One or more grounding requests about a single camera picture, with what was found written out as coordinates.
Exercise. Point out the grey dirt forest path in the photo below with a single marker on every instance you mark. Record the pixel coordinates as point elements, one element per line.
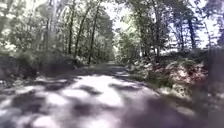
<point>100,96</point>

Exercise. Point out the wood of trees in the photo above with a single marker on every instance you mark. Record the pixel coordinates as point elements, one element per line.
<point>83,30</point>

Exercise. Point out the leaf-covered embankment with undergrowth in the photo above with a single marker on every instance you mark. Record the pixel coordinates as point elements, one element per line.
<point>173,73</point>

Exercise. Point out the dark undergrowth verge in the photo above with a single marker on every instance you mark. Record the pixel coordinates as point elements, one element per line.
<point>30,65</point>

